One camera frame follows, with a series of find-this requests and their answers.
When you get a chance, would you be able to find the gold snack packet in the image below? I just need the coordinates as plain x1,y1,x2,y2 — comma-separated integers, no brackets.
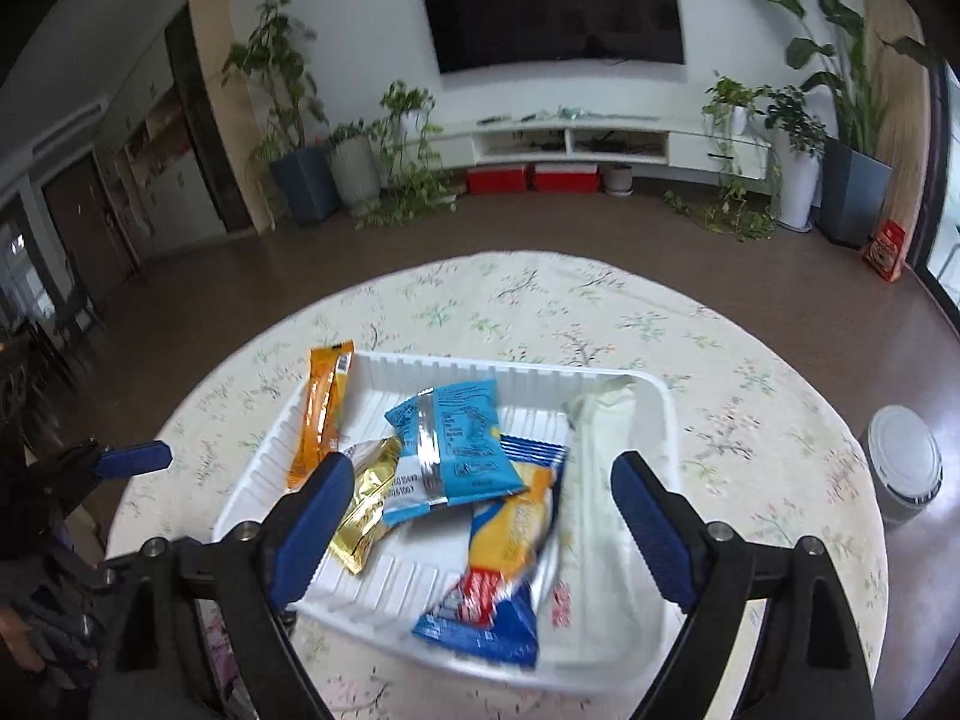
328,436,406,577

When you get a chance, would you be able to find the white plastic tray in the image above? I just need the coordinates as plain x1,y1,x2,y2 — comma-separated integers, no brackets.
212,349,685,695

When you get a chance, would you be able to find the black sliding door frame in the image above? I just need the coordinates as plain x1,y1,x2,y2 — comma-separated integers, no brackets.
904,52,960,331

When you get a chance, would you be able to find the light blue snack packet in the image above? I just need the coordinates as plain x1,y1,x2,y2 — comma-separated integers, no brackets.
382,379,542,528

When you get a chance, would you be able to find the grey trash bin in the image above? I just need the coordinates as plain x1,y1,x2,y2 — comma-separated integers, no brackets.
866,405,944,527

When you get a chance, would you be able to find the white television cabinet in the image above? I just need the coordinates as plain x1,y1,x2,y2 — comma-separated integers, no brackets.
435,114,773,173

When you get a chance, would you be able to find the orange stick packet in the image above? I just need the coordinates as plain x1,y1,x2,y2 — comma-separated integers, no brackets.
287,340,355,490

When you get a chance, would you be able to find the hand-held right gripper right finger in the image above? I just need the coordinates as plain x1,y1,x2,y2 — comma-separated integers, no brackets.
610,451,875,720

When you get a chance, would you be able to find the person's left hand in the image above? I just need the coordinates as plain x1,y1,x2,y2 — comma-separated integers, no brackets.
0,606,42,672

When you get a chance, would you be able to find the white and wood wall cabinet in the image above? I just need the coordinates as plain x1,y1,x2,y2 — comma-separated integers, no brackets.
97,30,226,256

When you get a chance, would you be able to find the broad-leaf plant in dark pot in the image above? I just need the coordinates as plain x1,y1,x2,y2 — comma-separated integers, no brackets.
726,0,938,248

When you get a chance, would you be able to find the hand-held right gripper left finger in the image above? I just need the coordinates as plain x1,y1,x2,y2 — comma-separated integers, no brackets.
88,451,356,720

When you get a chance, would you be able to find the bushy plant in white pot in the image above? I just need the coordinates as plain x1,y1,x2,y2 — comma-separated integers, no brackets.
757,84,826,232

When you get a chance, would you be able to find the red bag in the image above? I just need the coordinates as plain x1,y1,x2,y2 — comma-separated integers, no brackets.
861,219,908,284

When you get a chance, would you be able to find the plant in ribbed pot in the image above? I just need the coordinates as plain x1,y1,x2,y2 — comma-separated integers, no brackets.
326,120,383,211

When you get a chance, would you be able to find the red storage box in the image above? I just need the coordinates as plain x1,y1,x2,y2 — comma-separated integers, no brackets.
466,163,530,196
534,162,601,194

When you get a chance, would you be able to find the tall trailing pothos plant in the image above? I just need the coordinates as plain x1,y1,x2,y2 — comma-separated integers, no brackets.
352,79,458,230

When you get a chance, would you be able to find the long white packet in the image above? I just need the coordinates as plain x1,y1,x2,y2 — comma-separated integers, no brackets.
546,377,661,665

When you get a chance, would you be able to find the leafy tree in dark pot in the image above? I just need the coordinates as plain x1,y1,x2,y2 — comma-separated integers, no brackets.
221,0,338,227

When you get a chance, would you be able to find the black television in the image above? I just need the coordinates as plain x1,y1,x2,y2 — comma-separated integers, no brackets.
416,0,687,76

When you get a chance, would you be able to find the blue yellow cake packet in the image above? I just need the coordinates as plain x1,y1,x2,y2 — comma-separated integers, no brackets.
411,435,569,670

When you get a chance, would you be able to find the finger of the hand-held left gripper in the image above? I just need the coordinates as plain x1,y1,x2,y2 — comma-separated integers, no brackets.
22,439,174,522
26,538,113,685

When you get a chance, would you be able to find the dark dining chair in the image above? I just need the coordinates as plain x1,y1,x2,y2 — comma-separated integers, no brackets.
0,300,106,421

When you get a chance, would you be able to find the vine plant in white pot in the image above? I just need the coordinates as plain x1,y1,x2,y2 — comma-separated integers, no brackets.
664,73,781,241

